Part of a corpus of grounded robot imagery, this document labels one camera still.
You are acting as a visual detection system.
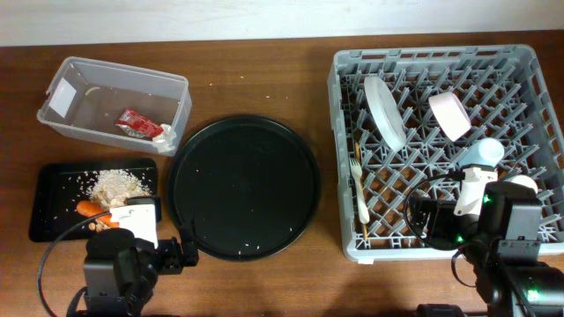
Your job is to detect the blue cup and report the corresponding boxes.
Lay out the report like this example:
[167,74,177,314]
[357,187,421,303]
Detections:
[457,137,505,167]

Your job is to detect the rice and peanut shells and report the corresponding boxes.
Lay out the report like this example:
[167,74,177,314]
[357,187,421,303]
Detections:
[75,169,153,218]

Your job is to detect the cream paper cup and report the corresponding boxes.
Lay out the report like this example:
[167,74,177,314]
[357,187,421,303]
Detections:
[505,174,538,194]

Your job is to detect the orange carrot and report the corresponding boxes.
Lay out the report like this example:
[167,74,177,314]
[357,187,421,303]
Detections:
[77,201,119,228]

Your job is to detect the white plastic fork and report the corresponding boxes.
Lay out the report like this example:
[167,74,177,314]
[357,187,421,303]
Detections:
[349,158,369,225]

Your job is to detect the pink bowl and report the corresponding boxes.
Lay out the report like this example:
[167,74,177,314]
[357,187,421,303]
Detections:
[428,92,471,142]

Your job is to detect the white napkin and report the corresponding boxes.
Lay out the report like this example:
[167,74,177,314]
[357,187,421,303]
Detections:
[152,124,176,154]

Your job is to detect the wooden chopstick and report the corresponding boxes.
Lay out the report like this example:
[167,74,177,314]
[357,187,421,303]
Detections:
[354,142,369,241]

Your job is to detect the grey plate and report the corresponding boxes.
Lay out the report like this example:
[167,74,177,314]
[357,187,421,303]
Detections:
[364,77,406,152]

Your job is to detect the red snack wrapper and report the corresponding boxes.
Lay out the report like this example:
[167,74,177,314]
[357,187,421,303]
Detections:
[115,108,164,138]

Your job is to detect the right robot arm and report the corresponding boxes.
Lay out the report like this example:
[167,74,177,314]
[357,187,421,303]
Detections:
[404,187,563,316]

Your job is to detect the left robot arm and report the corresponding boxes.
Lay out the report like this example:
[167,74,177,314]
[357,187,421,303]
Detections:
[66,227,199,316]

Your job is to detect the grey dishwasher rack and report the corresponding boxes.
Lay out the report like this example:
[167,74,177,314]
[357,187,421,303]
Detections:
[327,45,563,264]

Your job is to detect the round black tray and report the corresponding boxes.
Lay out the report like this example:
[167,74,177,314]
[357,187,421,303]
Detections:
[166,115,322,262]

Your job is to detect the black rectangular tray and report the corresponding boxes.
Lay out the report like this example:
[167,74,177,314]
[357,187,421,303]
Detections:
[28,158,158,242]

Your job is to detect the clear plastic bin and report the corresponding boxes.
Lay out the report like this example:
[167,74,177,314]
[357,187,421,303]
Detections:
[37,56,192,157]

